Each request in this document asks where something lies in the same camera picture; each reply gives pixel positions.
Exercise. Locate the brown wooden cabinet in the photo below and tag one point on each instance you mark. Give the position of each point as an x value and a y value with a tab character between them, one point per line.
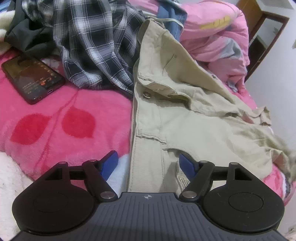
264	30

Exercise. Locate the black white plaid shirt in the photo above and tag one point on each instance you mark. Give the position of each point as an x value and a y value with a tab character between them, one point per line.
97	40

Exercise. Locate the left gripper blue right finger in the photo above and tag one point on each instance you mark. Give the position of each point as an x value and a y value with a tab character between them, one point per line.
199	175

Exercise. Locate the pink patterned quilt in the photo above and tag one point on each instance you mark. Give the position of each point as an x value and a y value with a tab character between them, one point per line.
216	34

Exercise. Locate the dark green black garment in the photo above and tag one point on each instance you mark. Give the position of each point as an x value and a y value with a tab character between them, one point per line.
30	37

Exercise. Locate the blue denim garment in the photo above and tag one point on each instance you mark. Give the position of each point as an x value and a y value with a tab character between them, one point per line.
172	16

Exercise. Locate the black smartphone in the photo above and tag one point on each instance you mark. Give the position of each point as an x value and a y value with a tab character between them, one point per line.
31	78

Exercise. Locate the beige khaki trousers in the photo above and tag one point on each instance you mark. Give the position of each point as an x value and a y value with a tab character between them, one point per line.
178	107

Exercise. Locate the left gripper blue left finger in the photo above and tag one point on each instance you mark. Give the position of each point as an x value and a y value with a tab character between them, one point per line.
97	173

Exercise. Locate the pink floral fleece blanket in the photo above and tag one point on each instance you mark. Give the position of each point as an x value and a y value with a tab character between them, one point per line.
73	125

